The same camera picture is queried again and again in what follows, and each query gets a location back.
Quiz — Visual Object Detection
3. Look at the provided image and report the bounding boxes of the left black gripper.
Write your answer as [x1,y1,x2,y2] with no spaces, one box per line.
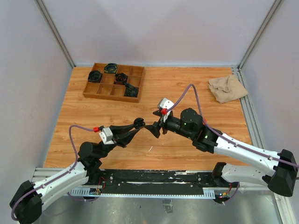
[97,124,140,159]

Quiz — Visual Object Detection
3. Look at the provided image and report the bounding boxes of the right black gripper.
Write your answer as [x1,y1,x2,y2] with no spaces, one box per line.
[144,110,194,140]

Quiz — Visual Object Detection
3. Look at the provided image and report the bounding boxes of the black round charging case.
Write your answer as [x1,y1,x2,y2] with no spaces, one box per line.
[134,118,146,129]

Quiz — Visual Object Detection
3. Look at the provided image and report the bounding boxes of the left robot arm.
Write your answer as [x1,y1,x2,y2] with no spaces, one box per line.
[9,123,144,224]

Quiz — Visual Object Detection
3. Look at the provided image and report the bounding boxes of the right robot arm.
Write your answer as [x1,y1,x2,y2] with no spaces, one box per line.
[145,108,299,197]

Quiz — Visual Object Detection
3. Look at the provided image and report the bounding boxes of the dark green rolled sock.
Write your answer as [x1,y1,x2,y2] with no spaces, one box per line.
[124,83,139,98]

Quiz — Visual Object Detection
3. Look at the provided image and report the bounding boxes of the wooden compartment tray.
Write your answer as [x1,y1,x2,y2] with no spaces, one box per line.
[83,63,145,103]

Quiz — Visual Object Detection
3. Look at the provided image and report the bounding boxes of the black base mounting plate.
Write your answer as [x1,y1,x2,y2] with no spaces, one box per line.
[71,169,237,198]

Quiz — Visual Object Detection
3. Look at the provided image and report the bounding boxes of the black orange rolled sock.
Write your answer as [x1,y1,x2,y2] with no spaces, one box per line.
[114,73,128,85]

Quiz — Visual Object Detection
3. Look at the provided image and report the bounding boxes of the black rolled sock left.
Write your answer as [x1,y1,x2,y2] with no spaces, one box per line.
[88,70,103,83]

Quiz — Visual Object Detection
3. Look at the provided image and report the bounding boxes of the green yellow rolled sock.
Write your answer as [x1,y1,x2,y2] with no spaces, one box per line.
[104,63,119,74]

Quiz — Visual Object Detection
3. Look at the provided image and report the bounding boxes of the beige cloth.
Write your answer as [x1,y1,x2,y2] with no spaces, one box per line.
[208,74,248,104]

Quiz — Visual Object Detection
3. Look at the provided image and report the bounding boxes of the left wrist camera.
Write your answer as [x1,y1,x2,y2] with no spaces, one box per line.
[99,127,115,145]

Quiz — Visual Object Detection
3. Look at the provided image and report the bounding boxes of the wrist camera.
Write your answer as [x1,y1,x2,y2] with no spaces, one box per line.
[99,127,115,145]
[158,98,174,123]

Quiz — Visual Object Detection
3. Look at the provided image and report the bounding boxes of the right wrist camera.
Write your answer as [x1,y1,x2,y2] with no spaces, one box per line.
[158,98,174,123]

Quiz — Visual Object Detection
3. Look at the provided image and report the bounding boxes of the aluminium frame post left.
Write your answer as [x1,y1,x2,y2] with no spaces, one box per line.
[34,0,76,68]

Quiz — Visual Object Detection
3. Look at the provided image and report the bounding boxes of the aluminium frame post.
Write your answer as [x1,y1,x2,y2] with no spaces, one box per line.
[237,0,284,70]
[34,0,76,68]

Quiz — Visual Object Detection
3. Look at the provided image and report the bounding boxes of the aluminium frame post right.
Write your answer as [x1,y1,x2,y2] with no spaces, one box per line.
[237,0,284,70]

